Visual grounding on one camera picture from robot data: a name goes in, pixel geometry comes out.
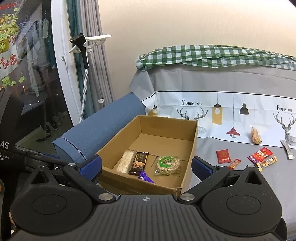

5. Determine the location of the red spicy snack packet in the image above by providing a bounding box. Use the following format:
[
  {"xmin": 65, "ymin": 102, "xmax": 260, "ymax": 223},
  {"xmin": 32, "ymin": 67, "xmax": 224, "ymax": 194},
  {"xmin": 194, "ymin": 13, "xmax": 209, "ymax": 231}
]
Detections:
[{"xmin": 248, "ymin": 147, "xmax": 273, "ymax": 164}]

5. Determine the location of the gold snack bar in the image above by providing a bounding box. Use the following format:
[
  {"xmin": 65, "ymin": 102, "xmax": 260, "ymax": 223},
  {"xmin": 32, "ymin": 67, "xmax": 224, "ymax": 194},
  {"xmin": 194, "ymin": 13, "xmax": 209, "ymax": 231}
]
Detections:
[{"xmin": 257, "ymin": 156, "xmax": 278, "ymax": 172}]

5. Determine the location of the small orange candy packet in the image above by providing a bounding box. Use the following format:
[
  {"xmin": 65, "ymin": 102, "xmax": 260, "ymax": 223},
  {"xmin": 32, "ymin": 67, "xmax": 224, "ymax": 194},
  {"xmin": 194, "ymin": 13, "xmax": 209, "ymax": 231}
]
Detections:
[{"xmin": 228, "ymin": 159, "xmax": 241, "ymax": 170}]

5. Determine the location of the white steamer hanger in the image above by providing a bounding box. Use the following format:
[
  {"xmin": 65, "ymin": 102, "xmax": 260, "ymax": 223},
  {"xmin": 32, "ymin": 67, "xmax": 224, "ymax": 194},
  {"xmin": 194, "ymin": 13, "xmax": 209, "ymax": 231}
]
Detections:
[{"xmin": 69, "ymin": 34, "xmax": 111, "ymax": 54}]

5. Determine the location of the small red snack packet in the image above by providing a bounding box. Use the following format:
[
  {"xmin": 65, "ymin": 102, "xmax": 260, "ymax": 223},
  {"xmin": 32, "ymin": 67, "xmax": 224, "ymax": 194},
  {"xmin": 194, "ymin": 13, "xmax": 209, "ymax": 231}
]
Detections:
[{"xmin": 216, "ymin": 149, "xmax": 231, "ymax": 164}]

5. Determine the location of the silver stick sachet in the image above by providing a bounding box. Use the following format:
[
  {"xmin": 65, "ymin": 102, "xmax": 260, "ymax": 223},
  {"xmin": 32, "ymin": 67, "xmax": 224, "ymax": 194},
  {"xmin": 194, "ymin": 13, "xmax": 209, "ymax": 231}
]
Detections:
[{"xmin": 280, "ymin": 140, "xmax": 295, "ymax": 160}]

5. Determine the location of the green checkered cloth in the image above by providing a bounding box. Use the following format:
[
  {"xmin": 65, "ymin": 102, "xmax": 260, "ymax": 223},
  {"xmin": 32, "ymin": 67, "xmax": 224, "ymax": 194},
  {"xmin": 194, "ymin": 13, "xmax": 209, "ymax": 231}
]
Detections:
[{"xmin": 136, "ymin": 45, "xmax": 295, "ymax": 71}]

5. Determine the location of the white nougat bar pack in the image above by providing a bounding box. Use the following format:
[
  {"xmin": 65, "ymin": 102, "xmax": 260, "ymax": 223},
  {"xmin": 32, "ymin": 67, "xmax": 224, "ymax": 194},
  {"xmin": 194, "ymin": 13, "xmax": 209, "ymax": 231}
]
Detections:
[{"xmin": 115, "ymin": 150, "xmax": 137, "ymax": 174}]

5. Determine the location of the brown cardboard box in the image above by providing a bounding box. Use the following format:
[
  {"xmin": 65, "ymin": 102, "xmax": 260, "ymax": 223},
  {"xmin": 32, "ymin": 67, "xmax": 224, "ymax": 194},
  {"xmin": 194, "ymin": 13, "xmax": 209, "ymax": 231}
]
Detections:
[{"xmin": 97, "ymin": 115, "xmax": 198, "ymax": 197}]

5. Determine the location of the white door frame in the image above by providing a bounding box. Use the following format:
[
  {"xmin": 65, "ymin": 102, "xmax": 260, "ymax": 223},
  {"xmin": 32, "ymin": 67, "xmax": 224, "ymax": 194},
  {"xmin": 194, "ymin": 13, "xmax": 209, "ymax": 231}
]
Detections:
[{"xmin": 51, "ymin": 0, "xmax": 81, "ymax": 125}]

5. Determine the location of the blue sofa armrest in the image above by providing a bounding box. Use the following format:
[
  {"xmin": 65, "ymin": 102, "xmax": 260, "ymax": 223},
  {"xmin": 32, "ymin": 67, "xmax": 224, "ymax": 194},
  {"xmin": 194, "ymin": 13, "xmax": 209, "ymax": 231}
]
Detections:
[{"xmin": 53, "ymin": 93, "xmax": 145, "ymax": 163}]

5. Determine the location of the clear bag of crackers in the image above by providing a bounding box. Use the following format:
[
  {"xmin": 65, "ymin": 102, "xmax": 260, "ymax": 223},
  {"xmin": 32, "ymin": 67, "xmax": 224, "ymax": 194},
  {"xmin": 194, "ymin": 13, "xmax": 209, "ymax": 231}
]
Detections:
[{"xmin": 251, "ymin": 126, "xmax": 262, "ymax": 145}]

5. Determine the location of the round nut cake pack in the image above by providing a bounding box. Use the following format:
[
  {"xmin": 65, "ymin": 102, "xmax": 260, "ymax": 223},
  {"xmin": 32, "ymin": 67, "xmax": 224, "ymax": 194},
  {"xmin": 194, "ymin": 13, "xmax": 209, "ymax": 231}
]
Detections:
[{"xmin": 154, "ymin": 156, "xmax": 181, "ymax": 176}]

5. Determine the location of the purple chocolate bar wrapper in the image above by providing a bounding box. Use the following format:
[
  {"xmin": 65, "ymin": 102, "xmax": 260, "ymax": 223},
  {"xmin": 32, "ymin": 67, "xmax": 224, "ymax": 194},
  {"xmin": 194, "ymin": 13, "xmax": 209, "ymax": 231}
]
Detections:
[{"xmin": 138, "ymin": 171, "xmax": 154, "ymax": 183}]

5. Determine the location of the grey printed sofa cover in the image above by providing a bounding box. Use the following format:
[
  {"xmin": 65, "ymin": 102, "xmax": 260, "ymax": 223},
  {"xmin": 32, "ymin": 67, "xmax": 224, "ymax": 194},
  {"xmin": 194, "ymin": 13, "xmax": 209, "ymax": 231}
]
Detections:
[{"xmin": 130, "ymin": 65, "xmax": 295, "ymax": 233}]

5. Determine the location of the black garment steamer head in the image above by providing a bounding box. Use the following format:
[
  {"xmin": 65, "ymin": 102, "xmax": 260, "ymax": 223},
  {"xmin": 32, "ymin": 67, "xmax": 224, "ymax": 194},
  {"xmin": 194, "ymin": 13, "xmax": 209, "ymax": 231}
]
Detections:
[{"xmin": 69, "ymin": 33, "xmax": 89, "ymax": 69}]

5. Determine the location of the black chocolate bar pack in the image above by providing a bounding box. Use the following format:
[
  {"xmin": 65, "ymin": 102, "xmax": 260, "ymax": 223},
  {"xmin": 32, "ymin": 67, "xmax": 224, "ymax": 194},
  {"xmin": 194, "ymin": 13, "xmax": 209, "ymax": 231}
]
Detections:
[{"xmin": 128, "ymin": 152, "xmax": 149, "ymax": 176}]

